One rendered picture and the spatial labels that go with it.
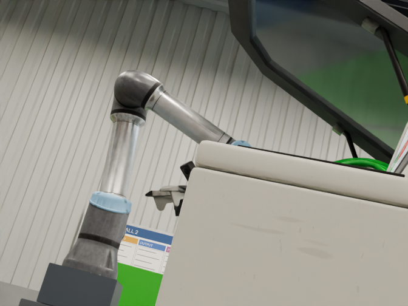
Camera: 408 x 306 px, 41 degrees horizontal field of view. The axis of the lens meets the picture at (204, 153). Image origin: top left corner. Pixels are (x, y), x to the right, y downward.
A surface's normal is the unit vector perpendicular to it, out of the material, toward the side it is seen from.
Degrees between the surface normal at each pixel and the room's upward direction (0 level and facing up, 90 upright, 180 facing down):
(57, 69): 90
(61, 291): 90
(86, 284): 90
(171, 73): 90
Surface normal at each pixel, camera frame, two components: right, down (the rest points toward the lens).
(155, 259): 0.06, -0.33
